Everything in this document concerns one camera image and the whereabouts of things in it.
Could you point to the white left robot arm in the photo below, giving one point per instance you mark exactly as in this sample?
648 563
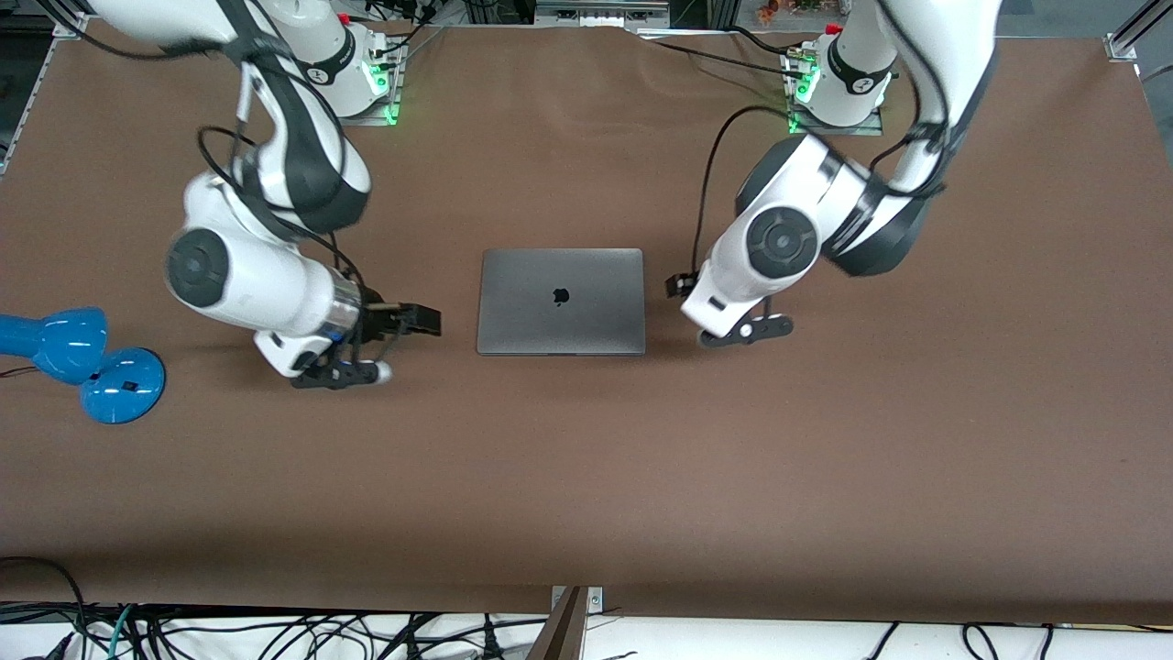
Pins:
779 243

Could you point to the dark metal beam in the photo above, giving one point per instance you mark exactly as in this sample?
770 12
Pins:
559 637

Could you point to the grey electrical box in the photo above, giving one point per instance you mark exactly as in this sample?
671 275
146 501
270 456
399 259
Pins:
600 11

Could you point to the blue desk lamp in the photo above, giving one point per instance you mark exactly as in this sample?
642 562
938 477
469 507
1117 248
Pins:
119 390

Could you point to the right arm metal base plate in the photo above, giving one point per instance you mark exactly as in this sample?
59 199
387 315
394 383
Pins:
348 120

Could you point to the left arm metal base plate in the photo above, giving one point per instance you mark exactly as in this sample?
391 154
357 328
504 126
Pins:
834 130

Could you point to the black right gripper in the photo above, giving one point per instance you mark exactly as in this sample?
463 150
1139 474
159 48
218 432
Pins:
376 321

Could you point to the grey laptop computer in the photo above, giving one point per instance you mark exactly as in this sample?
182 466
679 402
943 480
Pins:
559 321

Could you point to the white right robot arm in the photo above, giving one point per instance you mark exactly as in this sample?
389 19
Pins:
247 275

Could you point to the small orange object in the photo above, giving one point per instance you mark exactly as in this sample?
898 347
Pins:
767 11

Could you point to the small metal bracket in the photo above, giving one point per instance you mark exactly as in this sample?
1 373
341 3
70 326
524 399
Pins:
596 600

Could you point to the aluminium frame corner post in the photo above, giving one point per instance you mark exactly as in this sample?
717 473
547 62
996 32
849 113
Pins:
1132 37
71 25

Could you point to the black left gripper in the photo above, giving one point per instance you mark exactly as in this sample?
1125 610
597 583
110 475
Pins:
679 285

